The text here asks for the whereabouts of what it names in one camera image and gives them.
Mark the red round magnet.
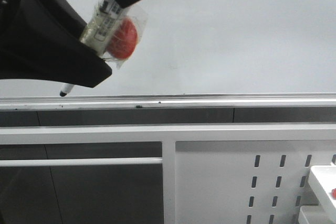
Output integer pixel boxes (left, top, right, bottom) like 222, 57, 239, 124
106, 5, 148, 69

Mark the white whiteboard marker pen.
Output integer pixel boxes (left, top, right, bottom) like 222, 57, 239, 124
59, 0, 130, 97

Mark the large whiteboard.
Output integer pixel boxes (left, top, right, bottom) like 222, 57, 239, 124
0, 0, 336, 110

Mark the white perforated pegboard panel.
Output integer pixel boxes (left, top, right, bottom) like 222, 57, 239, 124
175, 140, 335, 223

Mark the white plastic tray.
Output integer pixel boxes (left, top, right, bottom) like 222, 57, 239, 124
298, 206, 331, 224
308, 165, 335, 223

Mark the lower white plastic tray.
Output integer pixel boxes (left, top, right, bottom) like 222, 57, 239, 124
298, 206, 331, 224

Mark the small red object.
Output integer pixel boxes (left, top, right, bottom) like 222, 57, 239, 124
331, 188, 336, 199

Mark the white metal rack frame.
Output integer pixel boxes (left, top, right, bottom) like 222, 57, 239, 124
1, 124, 335, 223

